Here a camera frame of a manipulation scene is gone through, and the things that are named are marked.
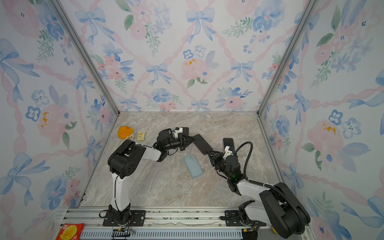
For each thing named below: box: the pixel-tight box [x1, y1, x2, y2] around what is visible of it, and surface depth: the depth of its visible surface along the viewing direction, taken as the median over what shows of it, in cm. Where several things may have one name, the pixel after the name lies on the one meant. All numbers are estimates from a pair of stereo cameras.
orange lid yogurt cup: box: [117, 126, 134, 141], surface depth 97 cm
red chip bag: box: [56, 223, 84, 240], surface depth 71 cm
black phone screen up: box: [223, 138, 235, 152], surface depth 105 cm
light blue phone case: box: [183, 154, 204, 178], surface depth 95 cm
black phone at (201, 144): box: [192, 134, 213, 156], surface depth 90 cm
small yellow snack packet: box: [137, 131, 146, 141], surface depth 107 cm
